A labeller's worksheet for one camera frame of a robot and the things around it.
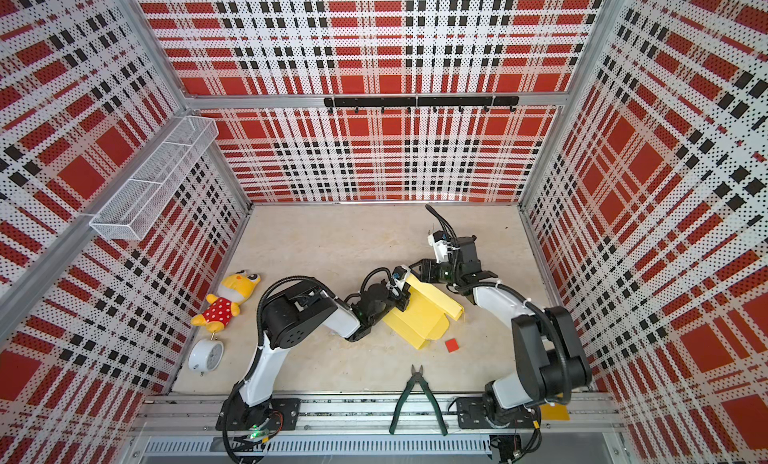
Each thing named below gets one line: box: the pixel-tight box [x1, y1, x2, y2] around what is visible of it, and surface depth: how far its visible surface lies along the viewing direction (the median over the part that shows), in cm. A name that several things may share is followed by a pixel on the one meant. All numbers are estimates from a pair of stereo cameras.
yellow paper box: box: [382, 275, 465, 350], surface depth 89 cm
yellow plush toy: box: [191, 270, 261, 333], surface depth 90 cm
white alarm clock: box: [188, 332, 225, 377], surface depth 79 cm
